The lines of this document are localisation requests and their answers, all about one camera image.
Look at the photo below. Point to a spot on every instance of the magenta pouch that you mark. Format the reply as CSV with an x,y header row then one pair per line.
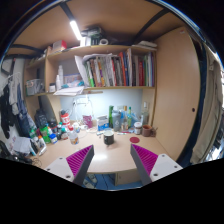
x,y
88,121

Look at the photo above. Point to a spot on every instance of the wooden wardrobe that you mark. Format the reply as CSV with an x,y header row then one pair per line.
x,y
176,93

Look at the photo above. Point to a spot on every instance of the hanging dark clothes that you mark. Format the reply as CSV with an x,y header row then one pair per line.
x,y
15,106

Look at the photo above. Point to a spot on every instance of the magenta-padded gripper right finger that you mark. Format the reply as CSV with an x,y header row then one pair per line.
x,y
163,166

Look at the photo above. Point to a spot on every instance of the white bottle blue label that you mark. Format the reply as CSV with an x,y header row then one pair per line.
x,y
53,139

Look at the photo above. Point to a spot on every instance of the brown ceramic cup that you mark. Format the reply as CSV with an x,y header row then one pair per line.
x,y
146,131

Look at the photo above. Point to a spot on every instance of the ceiling tube light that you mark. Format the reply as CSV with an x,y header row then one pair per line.
x,y
75,30

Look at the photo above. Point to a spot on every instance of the wooden shelf unit with books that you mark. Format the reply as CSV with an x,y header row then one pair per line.
x,y
113,71

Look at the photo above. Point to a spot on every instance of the black bag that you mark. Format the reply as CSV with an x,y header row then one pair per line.
x,y
41,119

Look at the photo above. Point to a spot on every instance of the black mug white inside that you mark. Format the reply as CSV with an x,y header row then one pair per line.
x,y
108,138

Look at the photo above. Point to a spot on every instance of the clear glass bottle white cap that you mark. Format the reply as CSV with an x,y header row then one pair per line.
x,y
145,118

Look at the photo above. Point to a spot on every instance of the green plastic bottle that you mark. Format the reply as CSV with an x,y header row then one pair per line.
x,y
44,135

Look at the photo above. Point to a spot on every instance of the red and white canister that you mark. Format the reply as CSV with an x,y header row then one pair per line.
x,y
65,119

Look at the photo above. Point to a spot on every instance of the white and blue carton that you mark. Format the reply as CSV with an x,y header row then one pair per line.
x,y
103,124

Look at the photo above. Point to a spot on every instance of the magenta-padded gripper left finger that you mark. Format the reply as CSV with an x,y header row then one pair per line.
x,y
63,168

